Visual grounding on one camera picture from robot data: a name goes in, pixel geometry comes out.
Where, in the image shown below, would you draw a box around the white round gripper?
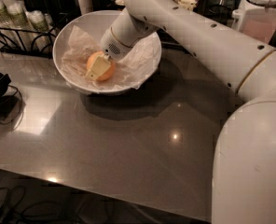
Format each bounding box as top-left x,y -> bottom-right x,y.
85,7 -> 159,82

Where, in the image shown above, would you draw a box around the orange fruit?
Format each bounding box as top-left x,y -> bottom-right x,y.
86,50 -> 117,83

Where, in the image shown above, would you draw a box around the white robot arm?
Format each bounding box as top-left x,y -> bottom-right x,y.
101,0 -> 276,224

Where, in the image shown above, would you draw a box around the white bowl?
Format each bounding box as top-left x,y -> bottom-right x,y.
52,9 -> 162,96

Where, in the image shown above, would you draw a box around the white paper liner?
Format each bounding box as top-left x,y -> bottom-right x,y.
56,25 -> 161,94

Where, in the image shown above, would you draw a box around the paper cup stack right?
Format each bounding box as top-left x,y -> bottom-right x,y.
27,10 -> 49,53

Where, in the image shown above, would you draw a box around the paper cup stack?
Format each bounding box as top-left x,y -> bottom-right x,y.
7,3 -> 30,30
0,0 -> 11,28
27,10 -> 49,53

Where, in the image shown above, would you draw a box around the white cylinder container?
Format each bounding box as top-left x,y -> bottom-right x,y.
78,0 -> 93,15

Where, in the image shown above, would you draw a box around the paper cup stack middle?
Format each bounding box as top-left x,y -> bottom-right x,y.
7,3 -> 30,30

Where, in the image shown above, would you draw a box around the paper cup stack left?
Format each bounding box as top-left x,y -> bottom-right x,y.
0,0 -> 11,28

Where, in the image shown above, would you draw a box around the black wire cup rack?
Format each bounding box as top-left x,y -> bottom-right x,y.
0,13 -> 67,58

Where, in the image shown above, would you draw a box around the black wire basket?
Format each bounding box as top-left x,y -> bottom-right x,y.
208,5 -> 232,24

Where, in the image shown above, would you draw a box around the floor cables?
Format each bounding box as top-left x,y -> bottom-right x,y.
0,168 -> 120,224

